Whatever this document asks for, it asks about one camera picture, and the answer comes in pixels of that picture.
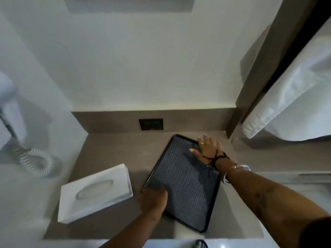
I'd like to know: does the silver wrist bracelet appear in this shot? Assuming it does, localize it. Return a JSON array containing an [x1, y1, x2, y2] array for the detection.
[[222, 164, 251, 184]]

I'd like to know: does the white hanging towel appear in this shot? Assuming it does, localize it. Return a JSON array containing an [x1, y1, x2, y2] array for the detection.
[[242, 17, 331, 142]]

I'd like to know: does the black thread wristband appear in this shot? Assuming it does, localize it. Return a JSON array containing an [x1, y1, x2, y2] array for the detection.
[[203, 151, 230, 170]]

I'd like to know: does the person's left hand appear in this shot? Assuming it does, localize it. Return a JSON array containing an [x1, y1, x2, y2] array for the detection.
[[139, 187, 169, 218]]

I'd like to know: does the white wall hair dryer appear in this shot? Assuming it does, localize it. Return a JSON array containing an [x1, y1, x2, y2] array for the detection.
[[0, 72, 28, 151]]

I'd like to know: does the brown wooden door frame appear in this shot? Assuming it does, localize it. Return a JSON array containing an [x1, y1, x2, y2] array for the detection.
[[226, 0, 331, 139]]

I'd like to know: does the person's right forearm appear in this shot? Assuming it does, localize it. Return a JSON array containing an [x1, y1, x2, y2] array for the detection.
[[214, 158, 331, 248]]

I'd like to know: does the person's left forearm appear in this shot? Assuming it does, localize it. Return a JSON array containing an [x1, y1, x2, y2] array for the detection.
[[99, 211, 164, 248]]

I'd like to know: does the person's right hand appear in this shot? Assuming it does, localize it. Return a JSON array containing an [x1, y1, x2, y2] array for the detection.
[[189, 135, 223, 169]]

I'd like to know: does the black wall power outlet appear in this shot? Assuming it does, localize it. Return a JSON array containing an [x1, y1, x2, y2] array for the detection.
[[139, 118, 164, 131]]

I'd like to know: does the white coiled dryer cord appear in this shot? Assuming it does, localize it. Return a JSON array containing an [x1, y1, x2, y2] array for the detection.
[[0, 108, 56, 177]]

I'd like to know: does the white tissue box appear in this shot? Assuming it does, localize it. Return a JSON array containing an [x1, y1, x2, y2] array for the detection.
[[57, 164, 133, 224]]

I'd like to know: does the black patterned tray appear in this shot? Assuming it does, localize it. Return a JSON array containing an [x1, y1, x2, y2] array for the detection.
[[143, 134, 222, 233]]

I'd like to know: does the black shirt sleeve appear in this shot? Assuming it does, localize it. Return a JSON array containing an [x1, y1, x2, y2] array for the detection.
[[299, 216, 331, 248]]

